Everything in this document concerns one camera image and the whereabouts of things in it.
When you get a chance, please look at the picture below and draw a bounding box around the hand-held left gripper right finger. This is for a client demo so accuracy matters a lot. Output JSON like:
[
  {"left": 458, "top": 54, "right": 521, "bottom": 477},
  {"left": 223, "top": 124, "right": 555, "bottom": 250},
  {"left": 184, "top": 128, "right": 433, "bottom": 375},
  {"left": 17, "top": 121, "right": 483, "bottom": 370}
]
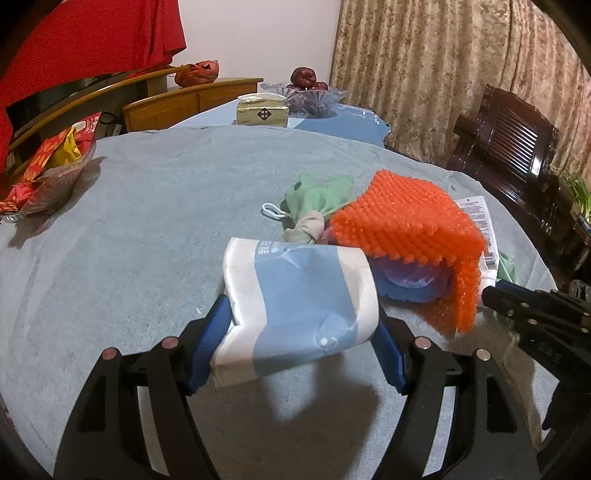
[{"left": 369, "top": 314, "right": 541, "bottom": 480}]

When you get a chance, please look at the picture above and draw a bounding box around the dark wooden side table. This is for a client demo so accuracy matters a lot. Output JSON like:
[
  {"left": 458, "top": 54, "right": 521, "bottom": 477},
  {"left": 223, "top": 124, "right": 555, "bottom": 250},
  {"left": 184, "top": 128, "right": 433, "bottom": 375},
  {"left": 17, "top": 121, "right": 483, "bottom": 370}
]
[{"left": 549, "top": 175, "right": 591, "bottom": 287}]

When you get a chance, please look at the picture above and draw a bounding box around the white label packet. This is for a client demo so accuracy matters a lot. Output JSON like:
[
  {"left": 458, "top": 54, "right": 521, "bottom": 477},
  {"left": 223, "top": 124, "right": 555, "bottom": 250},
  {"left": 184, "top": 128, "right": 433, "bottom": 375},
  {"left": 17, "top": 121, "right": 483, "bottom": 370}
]
[{"left": 455, "top": 196, "right": 502, "bottom": 282}]

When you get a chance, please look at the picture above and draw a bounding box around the pink cloth with white loop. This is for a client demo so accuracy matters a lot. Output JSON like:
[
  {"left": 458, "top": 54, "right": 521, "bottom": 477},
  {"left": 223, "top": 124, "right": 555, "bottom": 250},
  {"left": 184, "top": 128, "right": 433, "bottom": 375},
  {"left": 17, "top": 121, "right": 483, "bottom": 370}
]
[{"left": 262, "top": 203, "right": 337, "bottom": 245}]

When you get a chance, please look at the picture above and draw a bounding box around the red patterned snack packet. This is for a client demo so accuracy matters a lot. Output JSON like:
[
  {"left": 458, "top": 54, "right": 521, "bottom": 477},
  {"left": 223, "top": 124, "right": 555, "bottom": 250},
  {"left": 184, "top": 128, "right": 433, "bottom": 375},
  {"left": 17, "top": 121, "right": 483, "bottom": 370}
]
[{"left": 21, "top": 112, "right": 102, "bottom": 183}]

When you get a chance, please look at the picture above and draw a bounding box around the small red snack packet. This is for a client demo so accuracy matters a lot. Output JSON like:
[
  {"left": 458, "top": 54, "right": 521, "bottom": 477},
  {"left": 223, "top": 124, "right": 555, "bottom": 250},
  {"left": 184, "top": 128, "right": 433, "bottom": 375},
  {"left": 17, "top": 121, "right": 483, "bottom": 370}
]
[{"left": 0, "top": 182, "right": 35, "bottom": 214}]

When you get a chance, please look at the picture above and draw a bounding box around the yellow snack packet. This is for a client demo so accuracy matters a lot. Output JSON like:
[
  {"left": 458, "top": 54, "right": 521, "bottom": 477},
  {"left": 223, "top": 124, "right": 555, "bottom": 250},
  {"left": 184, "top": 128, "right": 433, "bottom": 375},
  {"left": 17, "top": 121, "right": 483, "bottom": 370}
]
[{"left": 46, "top": 128, "right": 83, "bottom": 168}]

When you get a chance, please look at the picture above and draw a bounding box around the red cloth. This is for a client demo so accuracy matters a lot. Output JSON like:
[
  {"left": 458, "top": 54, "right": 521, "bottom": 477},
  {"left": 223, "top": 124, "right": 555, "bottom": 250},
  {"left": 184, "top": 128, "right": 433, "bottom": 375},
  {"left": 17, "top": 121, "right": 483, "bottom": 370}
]
[{"left": 0, "top": 0, "right": 188, "bottom": 160}]

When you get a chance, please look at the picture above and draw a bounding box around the white and blue tissue packet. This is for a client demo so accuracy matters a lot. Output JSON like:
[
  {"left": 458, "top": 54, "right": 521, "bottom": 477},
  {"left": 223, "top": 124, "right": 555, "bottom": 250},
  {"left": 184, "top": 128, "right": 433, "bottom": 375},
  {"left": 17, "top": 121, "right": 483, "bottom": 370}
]
[{"left": 209, "top": 236, "right": 380, "bottom": 388}]

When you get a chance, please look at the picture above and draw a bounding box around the blue plastic bag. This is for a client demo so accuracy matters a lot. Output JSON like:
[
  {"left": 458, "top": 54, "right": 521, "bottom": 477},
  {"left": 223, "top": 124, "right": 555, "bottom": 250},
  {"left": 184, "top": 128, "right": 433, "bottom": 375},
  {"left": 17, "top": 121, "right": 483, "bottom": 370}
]
[{"left": 372, "top": 258, "right": 455, "bottom": 303}]

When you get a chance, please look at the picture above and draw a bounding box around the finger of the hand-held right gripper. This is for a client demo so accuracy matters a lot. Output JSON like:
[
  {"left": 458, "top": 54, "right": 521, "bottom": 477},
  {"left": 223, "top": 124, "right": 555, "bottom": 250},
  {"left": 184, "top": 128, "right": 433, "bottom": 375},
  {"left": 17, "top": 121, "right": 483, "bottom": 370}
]
[
  {"left": 481, "top": 281, "right": 552, "bottom": 324},
  {"left": 536, "top": 290, "right": 591, "bottom": 317}
]

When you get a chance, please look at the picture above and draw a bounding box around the orange spiky mat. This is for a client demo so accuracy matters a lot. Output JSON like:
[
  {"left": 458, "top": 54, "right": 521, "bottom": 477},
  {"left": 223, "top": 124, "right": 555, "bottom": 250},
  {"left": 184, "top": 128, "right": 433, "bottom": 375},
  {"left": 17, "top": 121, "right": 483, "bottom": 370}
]
[{"left": 329, "top": 170, "right": 488, "bottom": 335}]

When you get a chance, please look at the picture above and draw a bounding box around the glass fruit bowl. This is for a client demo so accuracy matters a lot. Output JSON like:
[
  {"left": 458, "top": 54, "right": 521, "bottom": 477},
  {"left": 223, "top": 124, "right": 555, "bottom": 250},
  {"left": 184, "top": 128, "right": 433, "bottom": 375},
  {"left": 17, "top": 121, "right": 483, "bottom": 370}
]
[{"left": 260, "top": 82, "right": 348, "bottom": 116}]

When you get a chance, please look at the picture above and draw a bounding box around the black cable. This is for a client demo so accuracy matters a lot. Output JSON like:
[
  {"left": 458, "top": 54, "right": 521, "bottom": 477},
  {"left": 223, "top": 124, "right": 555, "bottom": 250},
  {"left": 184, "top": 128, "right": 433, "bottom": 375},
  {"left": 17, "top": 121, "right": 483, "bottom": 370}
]
[{"left": 98, "top": 112, "right": 127, "bottom": 137}]

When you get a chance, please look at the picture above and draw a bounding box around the dark wooden armchair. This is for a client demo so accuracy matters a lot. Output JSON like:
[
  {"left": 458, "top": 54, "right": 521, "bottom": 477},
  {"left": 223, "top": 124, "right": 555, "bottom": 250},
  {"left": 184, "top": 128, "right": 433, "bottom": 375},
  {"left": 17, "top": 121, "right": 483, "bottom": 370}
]
[{"left": 445, "top": 84, "right": 561, "bottom": 217}]

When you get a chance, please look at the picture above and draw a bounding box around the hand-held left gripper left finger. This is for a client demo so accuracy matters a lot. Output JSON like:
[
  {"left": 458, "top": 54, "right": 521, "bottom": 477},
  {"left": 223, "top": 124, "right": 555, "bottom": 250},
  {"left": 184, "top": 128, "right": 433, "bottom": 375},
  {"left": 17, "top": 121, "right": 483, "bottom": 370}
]
[{"left": 54, "top": 294, "right": 232, "bottom": 480}]

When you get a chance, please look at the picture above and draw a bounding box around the glass snack bowl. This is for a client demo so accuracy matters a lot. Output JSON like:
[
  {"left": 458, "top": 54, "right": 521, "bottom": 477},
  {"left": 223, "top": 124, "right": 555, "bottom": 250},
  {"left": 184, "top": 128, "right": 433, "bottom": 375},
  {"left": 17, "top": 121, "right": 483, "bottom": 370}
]
[{"left": 0, "top": 138, "right": 98, "bottom": 224}]

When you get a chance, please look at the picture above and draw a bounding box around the green potted plant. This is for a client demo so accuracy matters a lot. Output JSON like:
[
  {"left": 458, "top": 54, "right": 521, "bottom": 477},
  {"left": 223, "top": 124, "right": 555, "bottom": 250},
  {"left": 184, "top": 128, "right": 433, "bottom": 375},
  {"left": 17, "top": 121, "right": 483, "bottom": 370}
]
[{"left": 561, "top": 173, "right": 591, "bottom": 227}]

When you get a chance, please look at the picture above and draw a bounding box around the blue tablecloth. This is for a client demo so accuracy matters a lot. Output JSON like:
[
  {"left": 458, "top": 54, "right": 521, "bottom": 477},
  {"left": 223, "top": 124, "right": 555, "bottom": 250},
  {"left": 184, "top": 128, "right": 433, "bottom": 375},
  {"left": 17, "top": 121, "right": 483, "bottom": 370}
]
[{"left": 171, "top": 99, "right": 391, "bottom": 148}]

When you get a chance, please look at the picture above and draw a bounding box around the green cloth pouch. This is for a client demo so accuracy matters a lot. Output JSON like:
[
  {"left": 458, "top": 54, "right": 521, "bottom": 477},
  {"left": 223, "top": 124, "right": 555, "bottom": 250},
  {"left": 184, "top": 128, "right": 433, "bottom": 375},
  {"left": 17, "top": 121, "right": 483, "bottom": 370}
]
[{"left": 284, "top": 173, "right": 355, "bottom": 217}]

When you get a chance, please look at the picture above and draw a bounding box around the green glove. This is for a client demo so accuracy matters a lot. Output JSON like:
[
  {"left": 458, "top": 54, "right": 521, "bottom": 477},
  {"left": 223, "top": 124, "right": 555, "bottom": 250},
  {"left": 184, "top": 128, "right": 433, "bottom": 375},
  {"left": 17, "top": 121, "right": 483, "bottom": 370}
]
[{"left": 496, "top": 251, "right": 520, "bottom": 284}]

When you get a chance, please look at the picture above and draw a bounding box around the beige patterned curtain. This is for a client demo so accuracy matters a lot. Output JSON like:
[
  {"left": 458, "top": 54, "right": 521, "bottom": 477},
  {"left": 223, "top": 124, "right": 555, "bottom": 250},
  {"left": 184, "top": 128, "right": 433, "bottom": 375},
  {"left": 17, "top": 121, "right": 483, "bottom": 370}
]
[{"left": 329, "top": 0, "right": 591, "bottom": 185}]

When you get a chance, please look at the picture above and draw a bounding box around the red plastic bag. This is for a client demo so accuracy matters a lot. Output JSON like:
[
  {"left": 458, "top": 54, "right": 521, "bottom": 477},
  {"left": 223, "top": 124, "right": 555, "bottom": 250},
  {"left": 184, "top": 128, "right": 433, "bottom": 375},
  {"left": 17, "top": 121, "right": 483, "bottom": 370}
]
[{"left": 174, "top": 60, "right": 220, "bottom": 88}]

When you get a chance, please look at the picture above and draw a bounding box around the gold tissue box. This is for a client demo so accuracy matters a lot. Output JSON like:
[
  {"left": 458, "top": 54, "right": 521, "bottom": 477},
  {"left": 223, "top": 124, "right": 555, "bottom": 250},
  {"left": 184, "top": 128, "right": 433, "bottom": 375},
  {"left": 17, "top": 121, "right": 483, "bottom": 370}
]
[{"left": 235, "top": 92, "right": 290, "bottom": 127}]

